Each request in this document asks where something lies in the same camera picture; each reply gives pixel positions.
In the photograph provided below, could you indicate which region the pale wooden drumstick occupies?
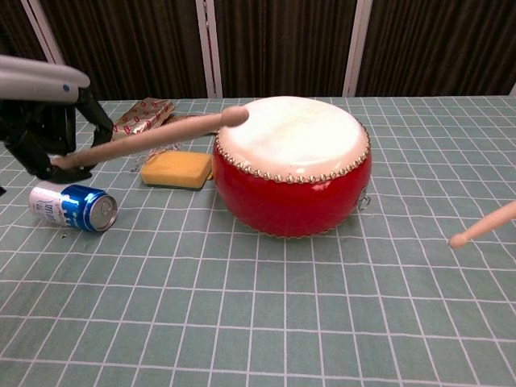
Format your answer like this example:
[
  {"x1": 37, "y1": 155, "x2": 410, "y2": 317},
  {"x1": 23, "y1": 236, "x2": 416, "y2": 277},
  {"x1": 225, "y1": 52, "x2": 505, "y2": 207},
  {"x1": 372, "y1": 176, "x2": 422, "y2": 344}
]
[
  {"x1": 448, "y1": 200, "x2": 516, "y2": 248},
  {"x1": 51, "y1": 105, "x2": 250, "y2": 170}
]

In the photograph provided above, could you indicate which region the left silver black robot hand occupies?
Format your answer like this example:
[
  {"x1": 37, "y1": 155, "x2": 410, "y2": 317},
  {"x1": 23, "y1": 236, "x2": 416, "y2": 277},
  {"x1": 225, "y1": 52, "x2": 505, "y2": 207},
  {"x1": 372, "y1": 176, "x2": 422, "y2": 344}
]
[{"x1": 0, "y1": 54, "x2": 114, "y2": 194}]

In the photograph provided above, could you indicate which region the dark ribbed partition panel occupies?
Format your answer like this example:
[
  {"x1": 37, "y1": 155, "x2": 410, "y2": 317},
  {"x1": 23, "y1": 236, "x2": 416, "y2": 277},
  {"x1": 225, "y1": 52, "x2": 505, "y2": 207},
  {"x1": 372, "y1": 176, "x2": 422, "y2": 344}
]
[
  {"x1": 211, "y1": 0, "x2": 358, "y2": 99},
  {"x1": 40, "y1": 0, "x2": 210, "y2": 102},
  {"x1": 0, "y1": 0, "x2": 52, "y2": 61},
  {"x1": 356, "y1": 0, "x2": 516, "y2": 98}
]

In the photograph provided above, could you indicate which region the orange foil snack packet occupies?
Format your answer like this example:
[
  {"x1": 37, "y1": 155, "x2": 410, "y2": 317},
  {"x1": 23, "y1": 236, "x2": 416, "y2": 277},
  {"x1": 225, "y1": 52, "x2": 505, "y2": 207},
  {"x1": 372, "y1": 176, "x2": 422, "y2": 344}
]
[{"x1": 164, "y1": 113, "x2": 225, "y2": 127}]

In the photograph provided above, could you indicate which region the green checked tablecloth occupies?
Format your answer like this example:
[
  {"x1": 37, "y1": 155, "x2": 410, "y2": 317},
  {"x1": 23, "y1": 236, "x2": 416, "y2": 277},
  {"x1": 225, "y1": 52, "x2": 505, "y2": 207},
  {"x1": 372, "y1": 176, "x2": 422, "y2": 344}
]
[{"x1": 0, "y1": 95, "x2": 516, "y2": 387}]

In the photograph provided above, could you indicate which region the gold snack wrapper red print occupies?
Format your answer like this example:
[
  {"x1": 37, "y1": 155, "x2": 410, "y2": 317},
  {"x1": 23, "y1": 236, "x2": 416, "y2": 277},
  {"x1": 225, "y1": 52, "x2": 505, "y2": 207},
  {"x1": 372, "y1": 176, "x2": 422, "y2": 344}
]
[{"x1": 110, "y1": 98, "x2": 177, "y2": 140}]

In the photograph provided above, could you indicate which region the white partition post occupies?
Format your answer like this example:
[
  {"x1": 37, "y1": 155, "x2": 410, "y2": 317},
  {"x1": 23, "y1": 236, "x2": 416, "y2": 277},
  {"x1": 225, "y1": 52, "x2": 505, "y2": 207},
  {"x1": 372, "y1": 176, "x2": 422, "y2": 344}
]
[
  {"x1": 342, "y1": 0, "x2": 372, "y2": 98},
  {"x1": 195, "y1": 0, "x2": 223, "y2": 99},
  {"x1": 19, "y1": 0, "x2": 68, "y2": 66}
]

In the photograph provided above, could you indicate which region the blue and white drink can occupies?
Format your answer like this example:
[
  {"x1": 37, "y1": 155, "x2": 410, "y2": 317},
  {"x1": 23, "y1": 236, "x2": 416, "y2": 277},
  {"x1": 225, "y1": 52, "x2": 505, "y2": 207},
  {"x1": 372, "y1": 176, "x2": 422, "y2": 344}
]
[{"x1": 28, "y1": 180, "x2": 119, "y2": 233}]

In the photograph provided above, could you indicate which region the yellow sponge with green base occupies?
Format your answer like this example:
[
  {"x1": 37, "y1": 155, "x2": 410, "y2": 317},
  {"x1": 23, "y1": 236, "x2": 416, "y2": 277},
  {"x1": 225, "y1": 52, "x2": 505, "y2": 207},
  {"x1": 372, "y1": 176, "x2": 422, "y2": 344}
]
[{"x1": 139, "y1": 151, "x2": 214, "y2": 191}]

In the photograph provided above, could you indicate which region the silver bead chain white tag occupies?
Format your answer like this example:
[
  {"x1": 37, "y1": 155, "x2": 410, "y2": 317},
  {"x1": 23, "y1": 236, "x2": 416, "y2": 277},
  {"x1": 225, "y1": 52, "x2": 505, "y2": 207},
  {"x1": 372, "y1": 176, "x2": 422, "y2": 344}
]
[{"x1": 131, "y1": 139, "x2": 182, "y2": 173}]

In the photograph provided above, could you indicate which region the red drum with white skin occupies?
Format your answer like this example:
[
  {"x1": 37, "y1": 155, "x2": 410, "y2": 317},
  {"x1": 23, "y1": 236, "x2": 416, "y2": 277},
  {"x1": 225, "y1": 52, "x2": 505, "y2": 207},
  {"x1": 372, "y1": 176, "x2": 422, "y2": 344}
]
[{"x1": 212, "y1": 95, "x2": 372, "y2": 239}]

